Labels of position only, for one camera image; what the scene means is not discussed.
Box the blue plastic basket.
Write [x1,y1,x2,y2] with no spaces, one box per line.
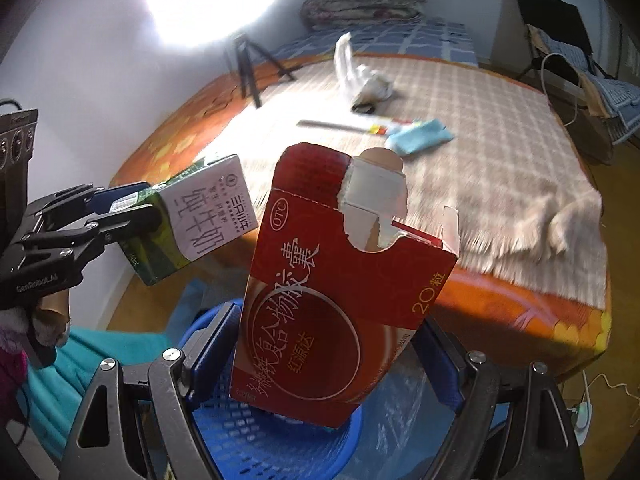
[170,299,366,480]

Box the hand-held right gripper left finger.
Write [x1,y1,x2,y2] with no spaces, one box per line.
[57,302,246,480]

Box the small colourful packet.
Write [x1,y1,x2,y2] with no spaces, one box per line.
[367,117,422,136]

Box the person's left hand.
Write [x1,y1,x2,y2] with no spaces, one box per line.
[31,287,72,348]

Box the white cable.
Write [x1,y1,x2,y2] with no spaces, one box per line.
[540,52,582,127]

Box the black light tripod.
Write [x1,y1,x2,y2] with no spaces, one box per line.
[222,32,297,109]

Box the clear plastic bag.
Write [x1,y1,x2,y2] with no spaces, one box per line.
[345,355,466,480]

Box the white plastic bag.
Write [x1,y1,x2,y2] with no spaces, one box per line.
[333,32,396,103]

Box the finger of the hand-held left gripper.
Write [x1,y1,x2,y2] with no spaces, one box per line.
[25,183,152,232]
[15,202,164,274]

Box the green and white milk carton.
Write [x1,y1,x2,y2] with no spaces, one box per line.
[117,154,260,287]

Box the beige checked fringed cloth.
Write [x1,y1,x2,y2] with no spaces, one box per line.
[197,57,606,309]

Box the teal cloth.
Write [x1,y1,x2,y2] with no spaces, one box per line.
[20,325,187,461]

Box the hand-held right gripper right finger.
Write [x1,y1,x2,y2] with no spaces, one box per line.
[410,317,587,480]

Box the white flat strip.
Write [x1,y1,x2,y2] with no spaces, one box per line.
[297,119,372,134]

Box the red cardboard medicine box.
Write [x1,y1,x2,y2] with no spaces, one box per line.
[229,142,460,430]

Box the light blue cloth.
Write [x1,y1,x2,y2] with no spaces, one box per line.
[382,119,456,158]

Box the black chair with striped cloth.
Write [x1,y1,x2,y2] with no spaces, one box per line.
[530,25,640,147]

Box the white power strip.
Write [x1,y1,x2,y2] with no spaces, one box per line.
[570,374,640,447]

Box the folded floral quilt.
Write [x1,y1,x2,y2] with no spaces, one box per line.
[300,0,429,31]

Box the blue checked mattress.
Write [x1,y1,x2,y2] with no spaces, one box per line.
[272,17,479,68]

